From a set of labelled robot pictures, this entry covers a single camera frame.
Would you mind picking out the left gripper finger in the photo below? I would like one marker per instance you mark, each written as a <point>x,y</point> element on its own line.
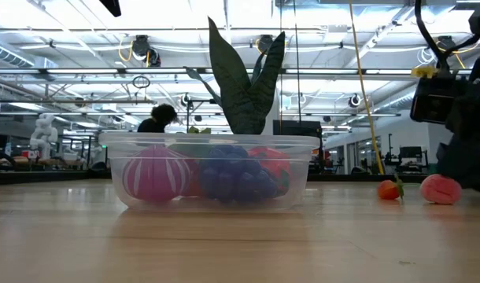
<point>112,7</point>

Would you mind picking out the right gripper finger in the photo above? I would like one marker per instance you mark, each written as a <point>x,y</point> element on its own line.
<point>474,165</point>

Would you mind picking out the pink toy peach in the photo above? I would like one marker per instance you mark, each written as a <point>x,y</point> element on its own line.
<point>440,190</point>

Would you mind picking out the red toy strawberry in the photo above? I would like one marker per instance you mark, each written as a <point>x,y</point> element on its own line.
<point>387,190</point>

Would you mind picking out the clear plastic tupperware container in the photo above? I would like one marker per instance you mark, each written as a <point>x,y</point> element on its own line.
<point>114,165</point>

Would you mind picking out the purple striped toy onion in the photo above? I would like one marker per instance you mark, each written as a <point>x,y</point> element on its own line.
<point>155,175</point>

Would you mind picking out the large red toy fruit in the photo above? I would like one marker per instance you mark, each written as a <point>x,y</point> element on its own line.
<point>273,163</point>

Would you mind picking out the purple toy grapes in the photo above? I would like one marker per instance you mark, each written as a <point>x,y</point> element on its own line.
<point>232,177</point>

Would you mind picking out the black monitor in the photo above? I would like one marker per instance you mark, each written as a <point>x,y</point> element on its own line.
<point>410,152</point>

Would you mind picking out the person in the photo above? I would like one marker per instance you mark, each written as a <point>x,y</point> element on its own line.
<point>157,118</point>
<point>199,130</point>

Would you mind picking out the white humanoid robot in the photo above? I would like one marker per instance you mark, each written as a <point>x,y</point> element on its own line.
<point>43,133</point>

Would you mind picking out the green artificial plant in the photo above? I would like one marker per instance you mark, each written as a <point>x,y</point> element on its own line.
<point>240,106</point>

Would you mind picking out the black cabinet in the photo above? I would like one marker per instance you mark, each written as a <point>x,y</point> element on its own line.
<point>297,127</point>

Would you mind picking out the silver ceiling duct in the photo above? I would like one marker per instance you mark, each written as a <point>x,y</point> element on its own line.
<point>8,55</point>

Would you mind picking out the black aluminium table frame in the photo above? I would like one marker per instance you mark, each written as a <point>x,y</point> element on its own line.
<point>47,177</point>

